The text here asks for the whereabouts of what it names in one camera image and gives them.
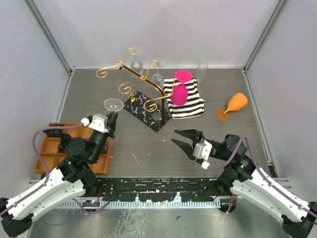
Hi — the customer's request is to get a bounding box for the gold wine glass rack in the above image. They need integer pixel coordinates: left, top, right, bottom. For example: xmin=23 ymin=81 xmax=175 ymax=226
xmin=96 ymin=46 xmax=172 ymax=132

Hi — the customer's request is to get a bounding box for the pink plastic wine glass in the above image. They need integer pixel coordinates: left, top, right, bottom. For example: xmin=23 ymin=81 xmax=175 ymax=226
xmin=171 ymin=70 xmax=192 ymax=106

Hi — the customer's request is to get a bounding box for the orange plastic wine glass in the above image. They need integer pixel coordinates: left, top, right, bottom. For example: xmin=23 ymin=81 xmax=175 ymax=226
xmin=216 ymin=93 xmax=248 ymax=121

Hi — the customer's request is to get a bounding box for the tall clear champagne flute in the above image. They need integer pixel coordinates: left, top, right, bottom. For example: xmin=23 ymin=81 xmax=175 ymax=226
xmin=196 ymin=62 xmax=208 ymax=85

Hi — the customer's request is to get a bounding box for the clear stemmed wine glass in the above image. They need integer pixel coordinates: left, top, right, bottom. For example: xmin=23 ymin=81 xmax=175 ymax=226
xmin=151 ymin=59 xmax=165 ymax=88

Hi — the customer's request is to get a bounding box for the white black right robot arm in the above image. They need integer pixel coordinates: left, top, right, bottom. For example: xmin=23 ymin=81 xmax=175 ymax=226
xmin=173 ymin=129 xmax=317 ymax=238

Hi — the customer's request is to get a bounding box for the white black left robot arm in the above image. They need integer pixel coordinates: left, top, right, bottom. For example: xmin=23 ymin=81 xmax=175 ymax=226
xmin=0 ymin=112 xmax=118 ymax=238

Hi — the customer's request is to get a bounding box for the black white striped cloth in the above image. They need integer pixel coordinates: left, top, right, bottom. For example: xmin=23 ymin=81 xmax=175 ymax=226
xmin=166 ymin=78 xmax=205 ymax=119

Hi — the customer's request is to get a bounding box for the orange floral rolled tie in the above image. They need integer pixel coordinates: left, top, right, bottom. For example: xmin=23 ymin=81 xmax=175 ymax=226
xmin=58 ymin=133 xmax=73 ymax=153

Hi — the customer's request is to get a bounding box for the green patterned rolled tie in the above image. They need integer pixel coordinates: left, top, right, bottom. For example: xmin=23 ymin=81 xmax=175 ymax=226
xmin=43 ymin=125 xmax=63 ymax=137

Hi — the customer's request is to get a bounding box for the orange wooden compartment tray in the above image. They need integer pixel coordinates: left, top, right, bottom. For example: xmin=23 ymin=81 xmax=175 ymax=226
xmin=40 ymin=126 xmax=114 ymax=175

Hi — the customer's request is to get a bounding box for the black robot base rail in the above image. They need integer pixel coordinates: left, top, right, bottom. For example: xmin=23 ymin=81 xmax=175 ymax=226
xmin=92 ymin=177 xmax=231 ymax=202

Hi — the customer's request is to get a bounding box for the white slotted cable duct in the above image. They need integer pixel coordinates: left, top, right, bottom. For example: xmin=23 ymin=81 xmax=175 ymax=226
xmin=56 ymin=199 xmax=221 ymax=210

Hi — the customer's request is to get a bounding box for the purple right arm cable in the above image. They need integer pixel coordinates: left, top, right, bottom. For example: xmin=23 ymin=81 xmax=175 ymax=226
xmin=208 ymin=135 xmax=317 ymax=219

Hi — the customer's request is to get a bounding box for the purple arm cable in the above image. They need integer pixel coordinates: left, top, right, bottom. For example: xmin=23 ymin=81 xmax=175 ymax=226
xmin=0 ymin=121 xmax=111 ymax=219
xmin=208 ymin=135 xmax=317 ymax=219

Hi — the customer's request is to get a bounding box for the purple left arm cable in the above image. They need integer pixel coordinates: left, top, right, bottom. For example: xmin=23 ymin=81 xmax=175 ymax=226
xmin=0 ymin=121 xmax=111 ymax=219

